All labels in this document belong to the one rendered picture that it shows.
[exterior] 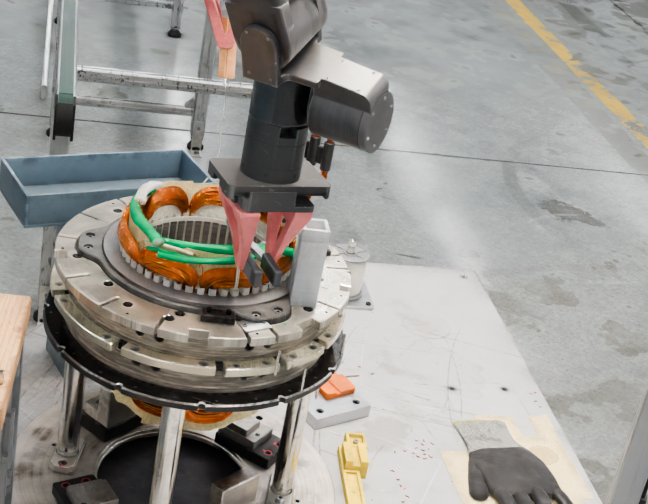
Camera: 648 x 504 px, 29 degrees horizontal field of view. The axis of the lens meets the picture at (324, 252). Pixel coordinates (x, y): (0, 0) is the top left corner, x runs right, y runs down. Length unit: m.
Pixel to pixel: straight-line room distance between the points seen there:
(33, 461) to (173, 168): 0.44
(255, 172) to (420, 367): 0.76
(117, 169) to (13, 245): 2.00
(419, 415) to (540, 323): 2.02
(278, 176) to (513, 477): 0.65
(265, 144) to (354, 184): 3.22
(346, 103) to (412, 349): 0.85
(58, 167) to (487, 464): 0.67
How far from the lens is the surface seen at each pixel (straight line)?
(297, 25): 1.08
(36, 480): 1.49
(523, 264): 4.07
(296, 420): 1.44
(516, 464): 1.67
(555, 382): 3.48
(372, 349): 1.87
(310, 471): 1.56
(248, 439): 1.55
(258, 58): 1.09
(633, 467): 1.36
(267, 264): 1.20
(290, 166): 1.15
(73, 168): 1.65
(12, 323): 1.27
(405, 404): 1.76
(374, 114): 1.09
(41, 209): 1.53
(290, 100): 1.12
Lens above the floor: 1.73
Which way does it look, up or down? 27 degrees down
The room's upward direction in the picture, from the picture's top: 11 degrees clockwise
